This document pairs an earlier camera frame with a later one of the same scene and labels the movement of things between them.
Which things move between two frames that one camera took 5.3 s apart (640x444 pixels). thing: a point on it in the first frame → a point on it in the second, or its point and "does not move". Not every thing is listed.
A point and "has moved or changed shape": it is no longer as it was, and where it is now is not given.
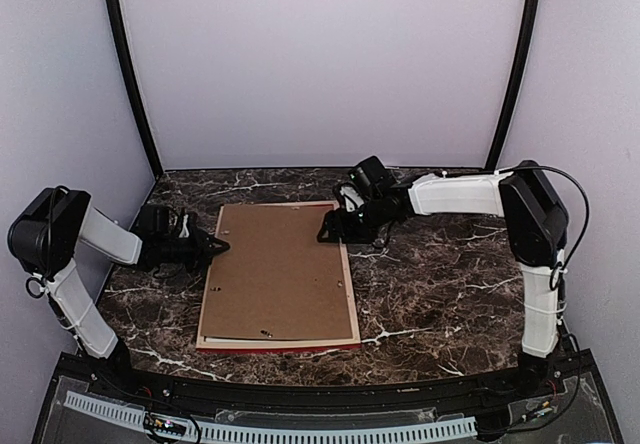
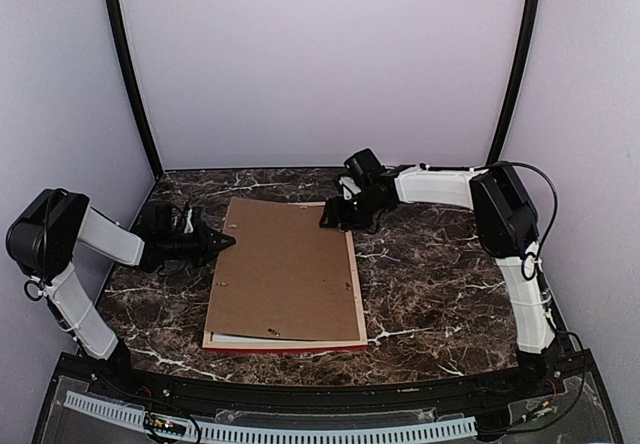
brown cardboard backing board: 276,280 does not move
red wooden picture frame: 278,345 has moved or changed shape
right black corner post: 520,69 does not move
